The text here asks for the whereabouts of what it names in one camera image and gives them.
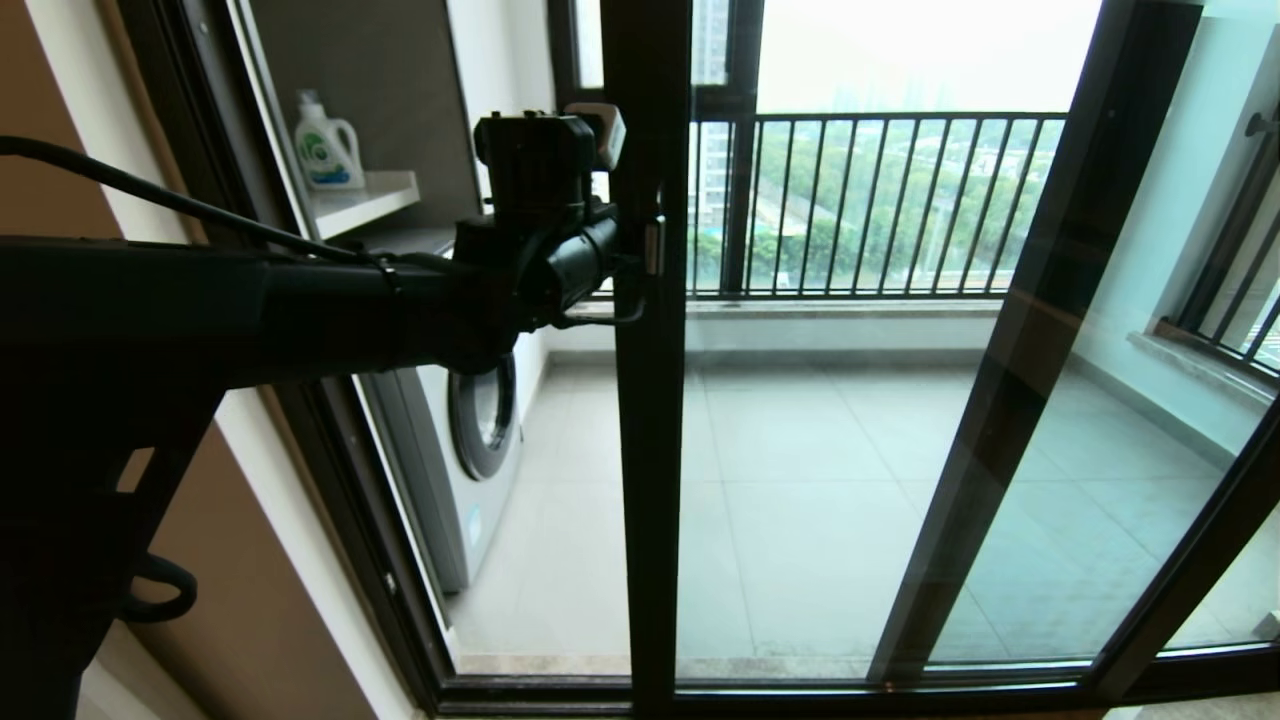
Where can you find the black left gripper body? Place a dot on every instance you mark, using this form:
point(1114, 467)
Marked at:
point(580, 262)

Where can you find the grey stone window sill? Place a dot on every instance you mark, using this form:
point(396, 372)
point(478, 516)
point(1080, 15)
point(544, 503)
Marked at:
point(1200, 368)
point(820, 308)

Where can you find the white front-load washing machine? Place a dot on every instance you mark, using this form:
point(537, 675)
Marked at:
point(440, 480)

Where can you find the white laundry detergent bottle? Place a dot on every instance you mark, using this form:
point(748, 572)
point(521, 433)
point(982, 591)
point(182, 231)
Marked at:
point(328, 155)

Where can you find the black framed fixed glass panel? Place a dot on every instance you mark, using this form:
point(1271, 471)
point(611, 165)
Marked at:
point(1035, 330)

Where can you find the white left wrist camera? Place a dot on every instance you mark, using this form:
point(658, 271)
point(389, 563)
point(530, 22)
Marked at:
point(608, 135)

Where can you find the black window frame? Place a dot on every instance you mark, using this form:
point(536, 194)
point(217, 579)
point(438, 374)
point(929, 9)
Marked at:
point(738, 200)

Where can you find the white wall shelf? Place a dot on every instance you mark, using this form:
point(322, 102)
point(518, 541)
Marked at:
point(365, 200)

